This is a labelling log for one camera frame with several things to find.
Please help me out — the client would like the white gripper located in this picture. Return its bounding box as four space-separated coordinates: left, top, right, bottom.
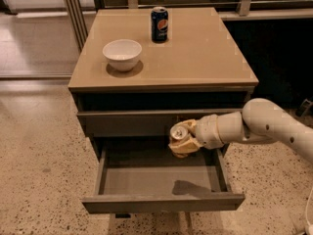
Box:
168 115 224 159

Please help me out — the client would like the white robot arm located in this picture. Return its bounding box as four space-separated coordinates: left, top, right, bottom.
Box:
168 98 313 163

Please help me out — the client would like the closed top drawer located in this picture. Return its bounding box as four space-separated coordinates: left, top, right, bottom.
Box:
77 109 239 137

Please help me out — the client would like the open middle drawer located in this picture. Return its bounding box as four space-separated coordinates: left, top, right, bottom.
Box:
82 148 245 214

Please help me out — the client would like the grey drawer cabinet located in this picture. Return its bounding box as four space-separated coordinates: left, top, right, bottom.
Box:
67 7 260 220

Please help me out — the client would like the blue Pepsi can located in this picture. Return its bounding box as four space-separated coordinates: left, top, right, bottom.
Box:
151 6 168 43

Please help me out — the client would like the white ceramic bowl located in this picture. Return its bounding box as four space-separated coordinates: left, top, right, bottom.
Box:
103 39 142 71

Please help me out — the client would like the dark object on floor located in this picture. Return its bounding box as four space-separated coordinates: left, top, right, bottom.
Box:
295 99 313 117

